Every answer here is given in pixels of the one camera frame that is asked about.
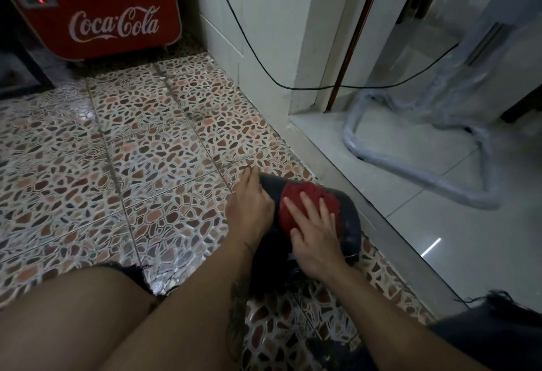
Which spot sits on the person's left hand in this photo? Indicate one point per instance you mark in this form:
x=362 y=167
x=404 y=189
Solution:
x=247 y=214

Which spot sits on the person's right hand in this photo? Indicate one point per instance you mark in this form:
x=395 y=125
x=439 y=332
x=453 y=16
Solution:
x=317 y=243

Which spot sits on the person's right thumb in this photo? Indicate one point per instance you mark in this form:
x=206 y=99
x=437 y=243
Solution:
x=295 y=243

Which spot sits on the person's right little finger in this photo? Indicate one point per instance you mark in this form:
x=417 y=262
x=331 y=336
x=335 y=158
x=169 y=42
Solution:
x=340 y=227

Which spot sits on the person's left fingers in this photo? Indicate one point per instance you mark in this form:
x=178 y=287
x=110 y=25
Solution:
x=252 y=182

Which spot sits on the person's right middle finger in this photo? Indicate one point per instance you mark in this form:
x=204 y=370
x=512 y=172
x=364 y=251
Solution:
x=312 y=210

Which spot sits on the dark denim garment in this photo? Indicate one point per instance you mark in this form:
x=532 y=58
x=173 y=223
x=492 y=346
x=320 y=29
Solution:
x=349 y=222

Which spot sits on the red cloth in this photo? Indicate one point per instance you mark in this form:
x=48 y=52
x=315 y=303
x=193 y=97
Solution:
x=292 y=203

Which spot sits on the person's left forearm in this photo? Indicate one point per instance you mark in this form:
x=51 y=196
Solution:
x=194 y=311

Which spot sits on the person's right forearm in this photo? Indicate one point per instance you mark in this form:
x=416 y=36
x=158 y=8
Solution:
x=389 y=328

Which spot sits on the grey metal door threshold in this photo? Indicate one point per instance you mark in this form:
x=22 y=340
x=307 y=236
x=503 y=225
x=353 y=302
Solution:
x=381 y=231

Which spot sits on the black frayed denim shorts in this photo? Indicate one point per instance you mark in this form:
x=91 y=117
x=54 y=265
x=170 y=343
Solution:
x=491 y=337

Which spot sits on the person's left leg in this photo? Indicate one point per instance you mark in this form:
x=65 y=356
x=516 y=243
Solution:
x=72 y=320

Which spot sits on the red drinks cooler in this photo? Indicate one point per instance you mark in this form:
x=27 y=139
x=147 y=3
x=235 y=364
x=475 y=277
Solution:
x=93 y=6

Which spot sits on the black framed glass panel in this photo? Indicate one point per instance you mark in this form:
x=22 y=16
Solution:
x=19 y=74

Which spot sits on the plastic-wrapped metal chair frame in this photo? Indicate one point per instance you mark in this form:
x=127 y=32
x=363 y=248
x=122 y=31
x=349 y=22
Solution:
x=423 y=176

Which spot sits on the red-brown door frame strip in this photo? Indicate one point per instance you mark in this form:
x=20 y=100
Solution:
x=355 y=40

